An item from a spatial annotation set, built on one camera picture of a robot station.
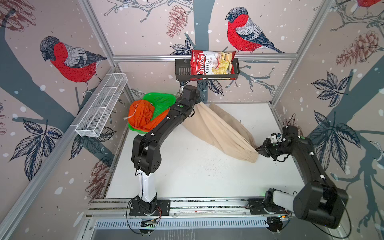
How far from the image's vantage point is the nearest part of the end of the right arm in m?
0.69

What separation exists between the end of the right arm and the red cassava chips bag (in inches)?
18.3

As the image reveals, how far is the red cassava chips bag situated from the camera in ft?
2.86
